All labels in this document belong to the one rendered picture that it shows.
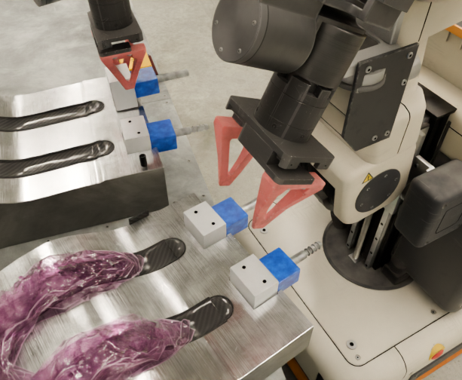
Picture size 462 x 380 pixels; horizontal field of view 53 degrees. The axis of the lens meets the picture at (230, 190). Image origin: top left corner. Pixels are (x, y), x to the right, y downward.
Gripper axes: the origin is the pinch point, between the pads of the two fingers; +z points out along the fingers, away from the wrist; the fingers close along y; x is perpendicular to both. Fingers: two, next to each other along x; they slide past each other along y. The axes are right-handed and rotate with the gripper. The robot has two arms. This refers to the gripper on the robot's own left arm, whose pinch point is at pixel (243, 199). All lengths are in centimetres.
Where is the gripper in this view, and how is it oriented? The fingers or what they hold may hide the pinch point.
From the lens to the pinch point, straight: 48.8
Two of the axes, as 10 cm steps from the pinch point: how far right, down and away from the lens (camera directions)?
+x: 7.8, -0.2, 6.3
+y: 4.9, 6.3, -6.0
